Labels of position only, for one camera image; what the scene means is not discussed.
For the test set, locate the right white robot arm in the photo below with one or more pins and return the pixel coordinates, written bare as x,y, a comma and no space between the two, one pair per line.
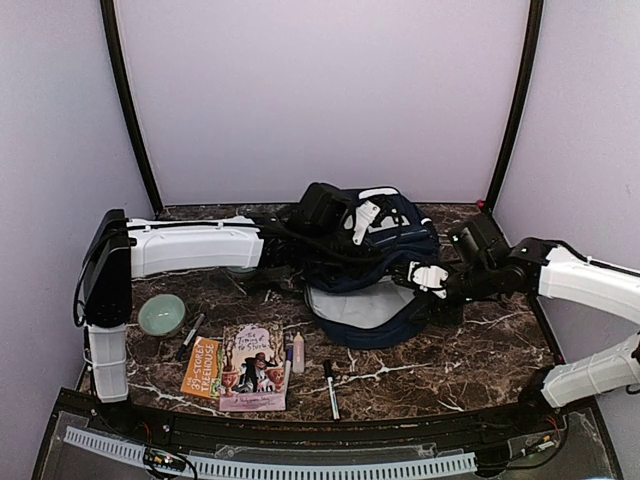
544,268

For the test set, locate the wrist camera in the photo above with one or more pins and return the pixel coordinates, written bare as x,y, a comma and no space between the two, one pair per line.
372,216
422,277

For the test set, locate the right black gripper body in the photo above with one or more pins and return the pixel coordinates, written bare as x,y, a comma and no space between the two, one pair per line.
441,311

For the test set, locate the navy blue student backpack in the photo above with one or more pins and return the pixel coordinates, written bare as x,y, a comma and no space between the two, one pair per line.
362,309

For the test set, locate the far celadon green bowl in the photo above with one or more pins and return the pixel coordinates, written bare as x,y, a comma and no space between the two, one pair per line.
242,272

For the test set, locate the black front rail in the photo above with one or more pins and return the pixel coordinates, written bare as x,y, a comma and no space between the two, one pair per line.
487,428

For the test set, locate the right black frame post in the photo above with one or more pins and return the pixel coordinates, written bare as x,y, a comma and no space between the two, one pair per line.
521,89

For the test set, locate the black frame post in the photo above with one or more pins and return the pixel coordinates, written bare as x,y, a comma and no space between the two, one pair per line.
119,71
521,89

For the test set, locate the white slotted cable duct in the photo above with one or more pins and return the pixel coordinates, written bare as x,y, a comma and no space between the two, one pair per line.
236,463

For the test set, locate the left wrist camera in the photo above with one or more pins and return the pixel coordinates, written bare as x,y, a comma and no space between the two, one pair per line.
372,216

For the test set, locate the blue marker pen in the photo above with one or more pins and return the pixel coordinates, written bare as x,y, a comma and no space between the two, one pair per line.
287,367

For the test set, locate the orange treehouse book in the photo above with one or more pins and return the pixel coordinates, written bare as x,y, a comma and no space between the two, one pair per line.
203,375

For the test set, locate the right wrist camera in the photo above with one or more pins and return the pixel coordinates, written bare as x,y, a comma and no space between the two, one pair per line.
422,277

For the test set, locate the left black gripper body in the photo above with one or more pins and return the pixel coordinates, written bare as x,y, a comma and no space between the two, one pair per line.
324,249

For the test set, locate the celadon green bowl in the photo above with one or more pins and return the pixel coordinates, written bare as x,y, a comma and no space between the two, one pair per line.
242,272
162,315

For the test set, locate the pink Shrew paperback book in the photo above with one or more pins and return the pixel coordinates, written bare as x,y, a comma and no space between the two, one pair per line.
253,368

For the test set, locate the left black frame post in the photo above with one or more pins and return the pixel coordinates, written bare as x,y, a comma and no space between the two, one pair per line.
119,71

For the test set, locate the black marker left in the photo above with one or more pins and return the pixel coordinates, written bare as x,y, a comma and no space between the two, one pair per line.
198,322

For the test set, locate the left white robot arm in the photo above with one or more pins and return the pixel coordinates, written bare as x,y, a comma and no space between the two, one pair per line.
123,250

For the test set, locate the black white marker front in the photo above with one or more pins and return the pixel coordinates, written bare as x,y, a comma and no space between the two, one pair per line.
329,377

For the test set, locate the near celadon green bowl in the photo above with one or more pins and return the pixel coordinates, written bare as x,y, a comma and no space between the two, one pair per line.
162,315

